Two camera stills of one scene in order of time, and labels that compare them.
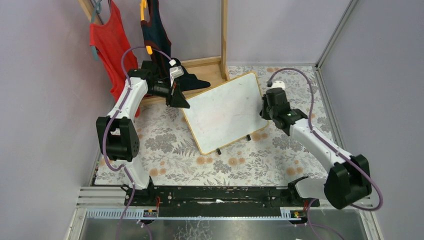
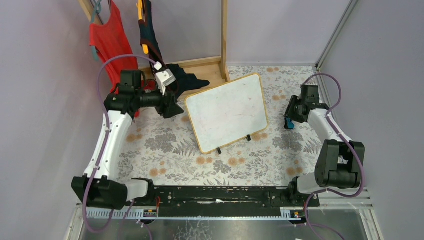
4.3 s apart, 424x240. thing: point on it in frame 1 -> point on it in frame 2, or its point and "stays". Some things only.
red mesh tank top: x=110 y=39 stays
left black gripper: x=171 y=94 -> x=168 y=105
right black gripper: x=265 y=110 -> x=292 y=110
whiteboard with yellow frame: x=225 y=112 stays
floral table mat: x=167 y=153 stays
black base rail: x=219 y=202 stays
